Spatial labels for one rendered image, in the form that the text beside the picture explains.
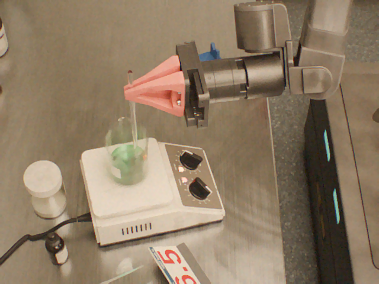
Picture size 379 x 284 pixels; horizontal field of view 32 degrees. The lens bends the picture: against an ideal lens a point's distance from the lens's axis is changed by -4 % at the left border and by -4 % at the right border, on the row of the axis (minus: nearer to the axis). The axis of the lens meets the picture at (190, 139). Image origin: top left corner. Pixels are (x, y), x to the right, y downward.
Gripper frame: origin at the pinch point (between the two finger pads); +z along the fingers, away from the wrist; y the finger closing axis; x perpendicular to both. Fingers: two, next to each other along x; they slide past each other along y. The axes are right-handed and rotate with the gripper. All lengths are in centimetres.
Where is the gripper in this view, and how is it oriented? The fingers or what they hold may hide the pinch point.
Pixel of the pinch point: (130, 92)
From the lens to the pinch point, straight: 88.0
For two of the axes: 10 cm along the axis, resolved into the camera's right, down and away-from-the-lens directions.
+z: -9.8, 1.3, -1.2
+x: -0.2, 6.0, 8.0
